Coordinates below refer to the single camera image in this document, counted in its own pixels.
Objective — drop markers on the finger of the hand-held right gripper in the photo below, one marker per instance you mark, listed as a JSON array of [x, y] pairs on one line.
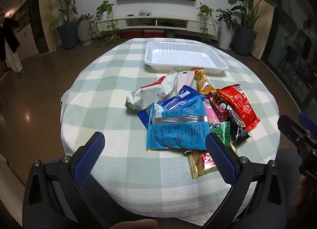
[[307, 120], [292, 130]]

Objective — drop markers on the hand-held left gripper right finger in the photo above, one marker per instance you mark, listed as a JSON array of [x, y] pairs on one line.
[[220, 157]]

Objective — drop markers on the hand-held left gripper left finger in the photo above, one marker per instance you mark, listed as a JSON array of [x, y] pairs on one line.
[[90, 154]]

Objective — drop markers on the black snack packet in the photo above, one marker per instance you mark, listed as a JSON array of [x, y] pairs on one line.
[[237, 130]]

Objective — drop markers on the light blue snack packet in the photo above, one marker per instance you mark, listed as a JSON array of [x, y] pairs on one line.
[[173, 135]]

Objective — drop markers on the bright red snack packet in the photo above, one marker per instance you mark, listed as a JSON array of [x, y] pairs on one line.
[[240, 105]]

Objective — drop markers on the dark blue snack packet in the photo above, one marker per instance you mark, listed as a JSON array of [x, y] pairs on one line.
[[183, 96]]

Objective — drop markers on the white grey snack packet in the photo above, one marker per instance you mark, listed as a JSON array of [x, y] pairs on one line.
[[158, 88]]

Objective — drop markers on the white plastic tray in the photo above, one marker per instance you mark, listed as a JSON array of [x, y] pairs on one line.
[[178, 55]]

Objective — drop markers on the gold and red snack packet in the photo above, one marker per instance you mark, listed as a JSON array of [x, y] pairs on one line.
[[198, 164]]

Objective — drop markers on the green snack packet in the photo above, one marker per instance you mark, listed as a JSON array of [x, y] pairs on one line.
[[221, 130]]

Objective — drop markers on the dark red patterned snack packet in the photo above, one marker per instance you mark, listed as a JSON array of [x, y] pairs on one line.
[[219, 105]]

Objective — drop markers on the orange snack packet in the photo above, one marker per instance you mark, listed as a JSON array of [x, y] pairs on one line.
[[204, 84]]

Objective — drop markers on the round table with checked cloth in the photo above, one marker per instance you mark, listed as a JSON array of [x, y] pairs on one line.
[[111, 83]]

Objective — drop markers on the pale pink snack packet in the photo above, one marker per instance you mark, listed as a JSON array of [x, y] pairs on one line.
[[185, 78]]

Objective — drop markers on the dark glass sliding door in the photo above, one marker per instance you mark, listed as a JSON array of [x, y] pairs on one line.
[[292, 33]]

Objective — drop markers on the broad-leaf plant dark pot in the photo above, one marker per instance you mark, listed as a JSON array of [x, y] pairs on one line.
[[245, 38]]

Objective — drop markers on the beige curtain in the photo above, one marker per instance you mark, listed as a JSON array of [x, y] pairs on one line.
[[266, 21]]

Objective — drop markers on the bushy plant tall white pot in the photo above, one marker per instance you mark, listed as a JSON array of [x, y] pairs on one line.
[[226, 33]]

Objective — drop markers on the tall leafy plant dark pot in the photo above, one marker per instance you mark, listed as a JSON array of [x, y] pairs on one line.
[[66, 33]]

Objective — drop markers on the small plant ribbed white pot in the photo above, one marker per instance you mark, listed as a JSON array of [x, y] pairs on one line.
[[85, 31]]

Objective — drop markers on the red storage box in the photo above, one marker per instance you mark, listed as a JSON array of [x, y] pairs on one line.
[[132, 34], [153, 33]]

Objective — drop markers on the white low television cabinet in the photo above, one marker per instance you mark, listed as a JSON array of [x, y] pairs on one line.
[[138, 22]]

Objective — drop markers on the trailing pothos plant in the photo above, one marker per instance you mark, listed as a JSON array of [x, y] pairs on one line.
[[106, 11], [205, 11]]

